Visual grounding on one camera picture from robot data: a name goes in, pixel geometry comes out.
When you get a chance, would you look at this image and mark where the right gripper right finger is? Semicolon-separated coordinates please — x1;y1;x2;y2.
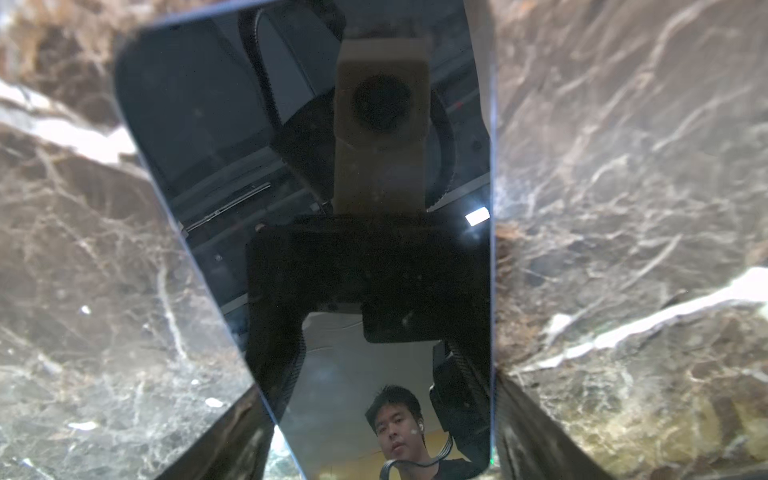
494;372;613;480

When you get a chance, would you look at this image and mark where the black phone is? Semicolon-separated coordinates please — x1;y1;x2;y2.
115;1;492;479

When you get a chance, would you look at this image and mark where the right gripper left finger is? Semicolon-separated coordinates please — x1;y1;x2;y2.
158;385;274;480

